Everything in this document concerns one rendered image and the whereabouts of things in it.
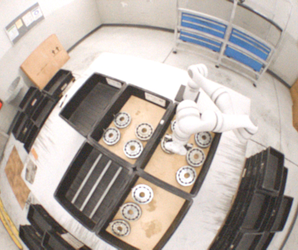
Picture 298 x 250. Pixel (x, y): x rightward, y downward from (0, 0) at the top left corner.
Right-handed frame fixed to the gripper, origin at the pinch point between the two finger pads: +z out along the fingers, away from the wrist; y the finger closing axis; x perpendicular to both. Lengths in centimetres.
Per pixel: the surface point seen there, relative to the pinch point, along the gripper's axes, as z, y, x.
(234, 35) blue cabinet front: 9, -34, -193
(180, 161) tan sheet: 2.3, -4.7, 6.0
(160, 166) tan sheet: 2.3, 3.3, 12.4
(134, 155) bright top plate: -0.6, 17.5, 12.7
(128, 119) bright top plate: -0.7, 29.7, -3.7
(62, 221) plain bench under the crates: 15, 46, 82
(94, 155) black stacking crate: 2.4, 38.6, 22.6
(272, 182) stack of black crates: 37, -111, -13
